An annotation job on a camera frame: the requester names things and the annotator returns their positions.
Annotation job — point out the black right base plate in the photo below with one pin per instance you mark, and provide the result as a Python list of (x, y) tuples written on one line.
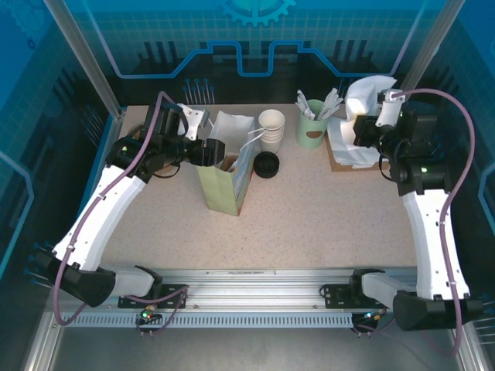
[(334, 297)]

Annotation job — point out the aluminium mounting rail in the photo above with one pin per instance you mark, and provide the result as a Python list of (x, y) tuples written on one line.
[(251, 290)]

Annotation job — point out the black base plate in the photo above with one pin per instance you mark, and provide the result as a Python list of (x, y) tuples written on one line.
[(174, 295), (334, 297)]

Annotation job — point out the white paper stick packet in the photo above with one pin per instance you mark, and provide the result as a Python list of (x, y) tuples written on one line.
[(335, 103), (307, 112), (302, 101), (329, 101)]

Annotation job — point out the light green ceramic mug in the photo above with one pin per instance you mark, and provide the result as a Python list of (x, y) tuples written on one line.
[(311, 131)]

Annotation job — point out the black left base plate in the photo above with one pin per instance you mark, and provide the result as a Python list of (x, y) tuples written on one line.
[(174, 295)]

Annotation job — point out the white paper napkin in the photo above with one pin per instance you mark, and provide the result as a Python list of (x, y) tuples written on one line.
[(363, 92)]

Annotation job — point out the stack of white paper cups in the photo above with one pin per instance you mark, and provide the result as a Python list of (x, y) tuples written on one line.
[(272, 120)]

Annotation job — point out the printed paper gift bag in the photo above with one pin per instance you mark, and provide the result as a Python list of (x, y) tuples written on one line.
[(220, 189)]

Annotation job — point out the stack of black lids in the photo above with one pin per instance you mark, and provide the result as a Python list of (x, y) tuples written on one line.
[(267, 165)]

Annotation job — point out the small circuit board with LEDs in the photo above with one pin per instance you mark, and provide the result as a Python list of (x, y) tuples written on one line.
[(149, 316), (371, 316)]

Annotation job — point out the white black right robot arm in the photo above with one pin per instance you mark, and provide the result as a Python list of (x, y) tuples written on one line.
[(433, 239)]

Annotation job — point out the aluminium frame post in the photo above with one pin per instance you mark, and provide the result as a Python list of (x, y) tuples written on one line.
[(419, 58), (87, 58)]

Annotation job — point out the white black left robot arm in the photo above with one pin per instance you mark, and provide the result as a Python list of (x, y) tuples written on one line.
[(100, 216)]

